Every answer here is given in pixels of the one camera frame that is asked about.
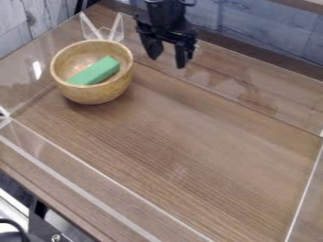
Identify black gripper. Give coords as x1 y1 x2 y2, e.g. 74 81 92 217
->
134 0 196 69

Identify green rectangular stick block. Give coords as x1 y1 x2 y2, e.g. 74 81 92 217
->
67 56 122 85

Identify wooden bowl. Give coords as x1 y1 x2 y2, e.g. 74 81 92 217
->
51 40 134 105

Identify clear acrylic tray walls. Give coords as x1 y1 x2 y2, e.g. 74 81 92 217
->
0 19 323 242

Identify black table leg bracket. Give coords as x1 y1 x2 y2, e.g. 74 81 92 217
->
28 199 76 242

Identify black cable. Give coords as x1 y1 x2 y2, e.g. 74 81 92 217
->
0 217 32 242

